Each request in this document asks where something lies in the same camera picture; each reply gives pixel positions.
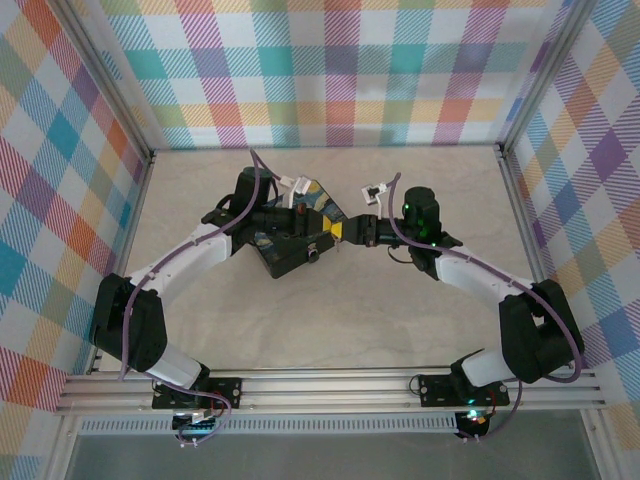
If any black box with starry painting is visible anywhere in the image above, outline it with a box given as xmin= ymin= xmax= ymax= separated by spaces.
xmin=251 ymin=178 xmax=350 ymax=281

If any aluminium side rail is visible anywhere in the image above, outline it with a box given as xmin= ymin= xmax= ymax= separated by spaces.
xmin=85 ymin=149 xmax=157 ymax=376
xmin=494 ymin=143 xmax=577 ymax=372

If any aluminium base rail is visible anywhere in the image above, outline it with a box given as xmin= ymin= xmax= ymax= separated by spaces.
xmin=53 ymin=368 xmax=607 ymax=417

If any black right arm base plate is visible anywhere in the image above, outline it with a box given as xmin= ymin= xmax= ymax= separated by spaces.
xmin=418 ymin=373 xmax=511 ymax=409

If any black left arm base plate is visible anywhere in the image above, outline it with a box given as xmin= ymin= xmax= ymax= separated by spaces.
xmin=151 ymin=377 xmax=244 ymax=412

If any aluminium frame post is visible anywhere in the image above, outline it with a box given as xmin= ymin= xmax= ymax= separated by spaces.
xmin=496 ymin=0 xmax=604 ymax=159
xmin=49 ymin=0 xmax=157 ymax=164

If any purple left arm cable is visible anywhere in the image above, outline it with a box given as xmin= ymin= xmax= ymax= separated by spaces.
xmin=117 ymin=148 xmax=292 ymax=449

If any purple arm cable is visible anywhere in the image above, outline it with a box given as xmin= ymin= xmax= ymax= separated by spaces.
xmin=379 ymin=172 xmax=586 ymax=444
xmin=117 ymin=148 xmax=292 ymax=449

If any grey slotted cable duct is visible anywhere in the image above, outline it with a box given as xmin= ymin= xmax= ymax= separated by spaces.
xmin=78 ymin=417 xmax=460 ymax=436

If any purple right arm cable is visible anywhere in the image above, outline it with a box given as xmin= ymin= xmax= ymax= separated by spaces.
xmin=379 ymin=172 xmax=586 ymax=444

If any aluminium frame leg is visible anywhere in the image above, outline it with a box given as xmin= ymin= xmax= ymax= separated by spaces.
xmin=44 ymin=414 xmax=84 ymax=480
xmin=582 ymin=409 xmax=629 ymax=480

